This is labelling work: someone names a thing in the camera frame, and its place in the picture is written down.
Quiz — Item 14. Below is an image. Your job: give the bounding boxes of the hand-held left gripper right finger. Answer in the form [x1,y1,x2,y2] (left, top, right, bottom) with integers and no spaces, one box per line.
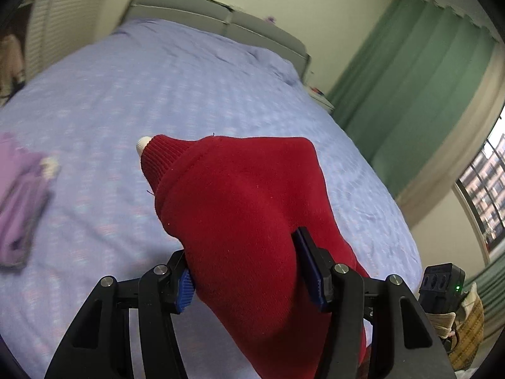
[291,227,453,379]

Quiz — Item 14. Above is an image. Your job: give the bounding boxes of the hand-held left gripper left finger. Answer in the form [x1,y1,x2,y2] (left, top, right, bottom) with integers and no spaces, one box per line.
[45,250,195,379]

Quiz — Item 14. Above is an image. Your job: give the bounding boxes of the red sweater with white collar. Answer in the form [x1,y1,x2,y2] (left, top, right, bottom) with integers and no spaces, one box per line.
[136,134,371,379]

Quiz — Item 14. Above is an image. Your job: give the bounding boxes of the person's right forearm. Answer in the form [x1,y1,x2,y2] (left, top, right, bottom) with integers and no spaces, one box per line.
[430,291,485,372]

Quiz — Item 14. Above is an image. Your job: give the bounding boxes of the folded purple clothes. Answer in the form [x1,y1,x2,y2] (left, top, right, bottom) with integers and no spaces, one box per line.
[0,132,61,268]

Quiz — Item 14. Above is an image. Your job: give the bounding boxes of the white nightstand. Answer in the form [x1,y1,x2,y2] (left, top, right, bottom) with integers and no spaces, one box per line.
[308,87,335,112]

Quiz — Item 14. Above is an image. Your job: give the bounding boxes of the purple patterned bedspread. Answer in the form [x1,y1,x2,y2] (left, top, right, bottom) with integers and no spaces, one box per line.
[0,18,423,379]

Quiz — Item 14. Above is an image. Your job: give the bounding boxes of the grey padded headboard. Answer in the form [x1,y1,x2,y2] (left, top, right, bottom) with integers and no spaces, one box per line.
[120,0,312,77]

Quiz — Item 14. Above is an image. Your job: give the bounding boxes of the dark hanging cloth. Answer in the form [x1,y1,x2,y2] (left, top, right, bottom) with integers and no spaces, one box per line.
[0,6,27,105]

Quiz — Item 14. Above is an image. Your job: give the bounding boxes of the white louvered door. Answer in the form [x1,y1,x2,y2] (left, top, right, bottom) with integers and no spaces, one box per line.
[24,0,119,80]

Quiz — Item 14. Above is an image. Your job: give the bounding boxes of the window with dark frame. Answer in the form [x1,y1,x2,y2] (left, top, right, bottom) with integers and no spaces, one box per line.
[454,118,505,254]

